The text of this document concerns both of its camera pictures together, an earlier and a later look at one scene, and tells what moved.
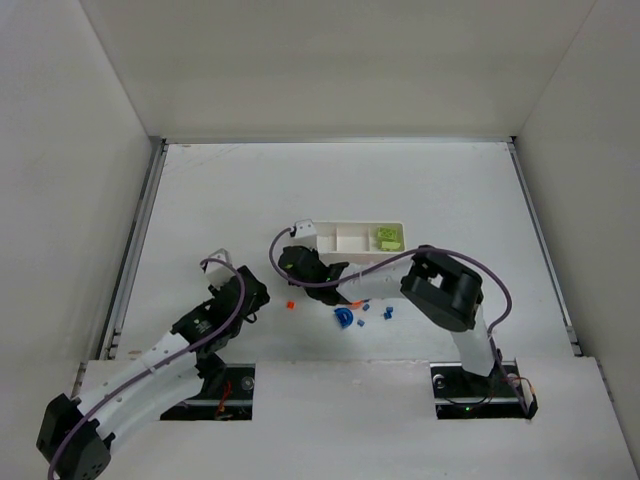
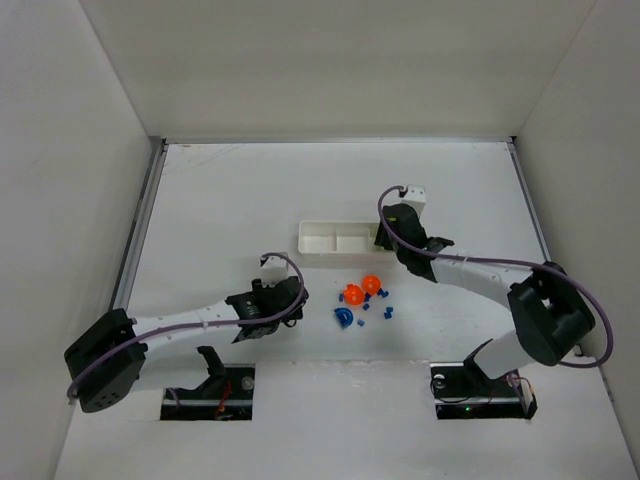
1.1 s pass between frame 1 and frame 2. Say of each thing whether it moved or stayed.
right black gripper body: moved
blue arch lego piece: stayed
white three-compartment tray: stayed
